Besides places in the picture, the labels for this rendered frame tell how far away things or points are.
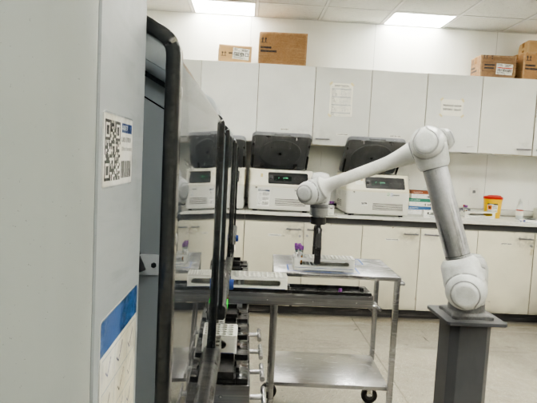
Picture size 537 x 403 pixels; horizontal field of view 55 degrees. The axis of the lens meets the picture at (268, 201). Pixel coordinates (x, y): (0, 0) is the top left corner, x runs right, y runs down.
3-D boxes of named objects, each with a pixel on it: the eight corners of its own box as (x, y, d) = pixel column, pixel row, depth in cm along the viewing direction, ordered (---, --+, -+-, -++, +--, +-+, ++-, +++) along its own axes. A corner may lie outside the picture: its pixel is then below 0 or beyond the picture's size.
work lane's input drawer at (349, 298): (204, 307, 206) (204, 285, 205) (206, 298, 220) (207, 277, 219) (383, 314, 209) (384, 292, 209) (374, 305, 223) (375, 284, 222)
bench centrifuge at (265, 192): (248, 210, 440) (252, 129, 435) (247, 204, 502) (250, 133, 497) (312, 213, 443) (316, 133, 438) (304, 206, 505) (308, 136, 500)
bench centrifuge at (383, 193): (345, 214, 445) (350, 134, 439) (334, 208, 506) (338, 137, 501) (409, 217, 447) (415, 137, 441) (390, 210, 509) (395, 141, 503)
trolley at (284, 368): (258, 439, 246) (267, 271, 240) (260, 396, 292) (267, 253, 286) (397, 445, 247) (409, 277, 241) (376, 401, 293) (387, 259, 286)
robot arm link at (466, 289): (492, 300, 214) (492, 313, 194) (452, 306, 220) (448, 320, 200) (445, 122, 218) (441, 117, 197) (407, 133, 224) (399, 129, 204)
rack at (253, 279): (213, 289, 207) (214, 274, 207) (215, 284, 217) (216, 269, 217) (287, 293, 209) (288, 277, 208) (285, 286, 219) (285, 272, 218)
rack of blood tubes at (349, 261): (292, 269, 246) (293, 257, 246) (291, 265, 256) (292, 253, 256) (354, 273, 246) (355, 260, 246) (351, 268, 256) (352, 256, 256)
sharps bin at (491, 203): (487, 218, 480) (488, 194, 478) (478, 216, 497) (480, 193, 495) (505, 219, 481) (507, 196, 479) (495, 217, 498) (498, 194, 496)
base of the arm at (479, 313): (472, 306, 242) (473, 294, 241) (495, 321, 220) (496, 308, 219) (434, 305, 241) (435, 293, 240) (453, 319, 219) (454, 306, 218)
